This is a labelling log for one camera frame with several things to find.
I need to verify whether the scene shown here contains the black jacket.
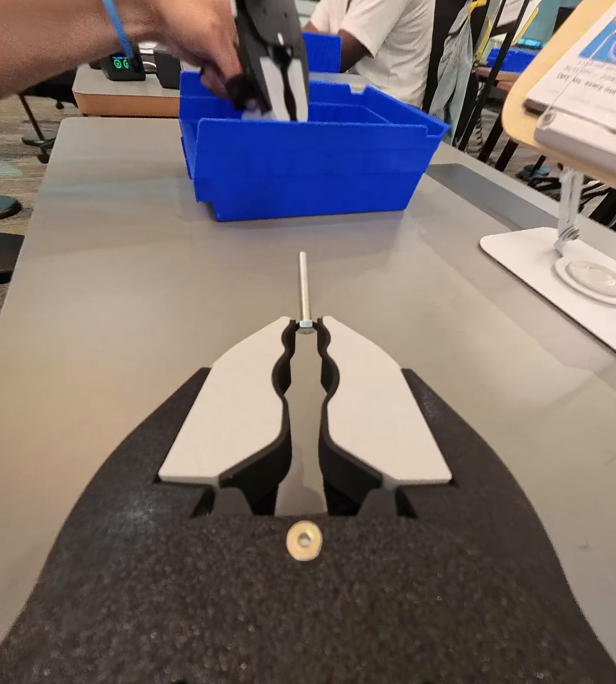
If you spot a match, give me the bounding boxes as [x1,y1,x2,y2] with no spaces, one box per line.
[423,0,487,150]

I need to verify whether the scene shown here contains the black box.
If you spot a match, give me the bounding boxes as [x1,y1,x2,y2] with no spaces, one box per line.
[153,46,182,90]

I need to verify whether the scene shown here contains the wooden white document stand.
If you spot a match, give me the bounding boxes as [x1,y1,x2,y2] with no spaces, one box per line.
[480,0,616,371]

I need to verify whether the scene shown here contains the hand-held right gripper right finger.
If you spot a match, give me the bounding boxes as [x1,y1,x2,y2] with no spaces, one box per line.
[316,315,454,516]

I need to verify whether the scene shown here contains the blue wristband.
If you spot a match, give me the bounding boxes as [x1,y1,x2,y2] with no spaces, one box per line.
[100,0,143,73]

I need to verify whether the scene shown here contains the instruction sheet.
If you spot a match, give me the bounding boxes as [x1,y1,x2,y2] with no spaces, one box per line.
[524,0,616,126]

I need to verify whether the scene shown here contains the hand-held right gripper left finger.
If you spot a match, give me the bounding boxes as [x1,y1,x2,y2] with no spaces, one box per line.
[157,315,294,516]

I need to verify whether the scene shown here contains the blue plastic bin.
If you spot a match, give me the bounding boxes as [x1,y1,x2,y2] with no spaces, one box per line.
[302,32,342,73]
[179,69,451,223]
[487,47,534,74]

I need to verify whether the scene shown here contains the person's left hand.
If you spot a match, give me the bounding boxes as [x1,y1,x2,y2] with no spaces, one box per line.
[124,0,262,112]

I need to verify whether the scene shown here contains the grey desk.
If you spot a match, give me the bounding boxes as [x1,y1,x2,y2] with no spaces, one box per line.
[0,116,616,684]

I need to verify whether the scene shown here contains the black white striped cloth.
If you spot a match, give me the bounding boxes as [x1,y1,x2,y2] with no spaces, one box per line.
[527,176,616,244]

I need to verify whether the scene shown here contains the denim jacket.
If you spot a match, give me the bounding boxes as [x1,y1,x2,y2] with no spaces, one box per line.
[428,5,474,146]

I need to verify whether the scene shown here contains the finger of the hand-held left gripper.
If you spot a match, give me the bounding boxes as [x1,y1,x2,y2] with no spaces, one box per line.
[286,55,310,124]
[259,56,291,123]

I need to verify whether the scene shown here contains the black charger with green lights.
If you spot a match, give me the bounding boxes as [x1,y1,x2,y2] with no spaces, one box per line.
[100,52,147,82]

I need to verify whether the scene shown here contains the person's left forearm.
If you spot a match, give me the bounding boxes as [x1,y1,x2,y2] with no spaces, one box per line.
[0,0,127,109]

